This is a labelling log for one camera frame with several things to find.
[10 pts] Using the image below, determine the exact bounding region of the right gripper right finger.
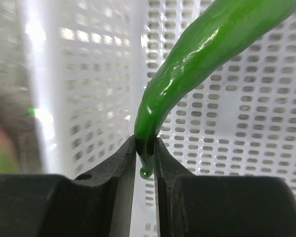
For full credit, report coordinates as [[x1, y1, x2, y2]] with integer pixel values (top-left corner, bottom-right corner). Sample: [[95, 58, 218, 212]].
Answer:
[[154, 138, 296, 237]]

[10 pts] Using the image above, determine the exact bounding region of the clear zip top bag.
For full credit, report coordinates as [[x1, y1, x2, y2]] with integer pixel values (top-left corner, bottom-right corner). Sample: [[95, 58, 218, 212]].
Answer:
[[0, 92, 41, 174]]

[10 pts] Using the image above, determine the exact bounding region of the green chili pepper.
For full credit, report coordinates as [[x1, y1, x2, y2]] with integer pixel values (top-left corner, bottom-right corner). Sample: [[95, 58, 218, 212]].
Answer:
[[134, 0, 296, 179]]

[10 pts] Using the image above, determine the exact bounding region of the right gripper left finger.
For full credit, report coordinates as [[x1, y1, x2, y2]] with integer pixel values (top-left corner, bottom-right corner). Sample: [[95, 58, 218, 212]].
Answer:
[[0, 136, 136, 237]]

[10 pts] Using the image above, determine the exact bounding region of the white plastic basket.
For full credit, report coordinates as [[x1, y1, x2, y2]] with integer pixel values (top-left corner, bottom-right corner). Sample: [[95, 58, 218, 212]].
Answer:
[[19, 0, 296, 237]]

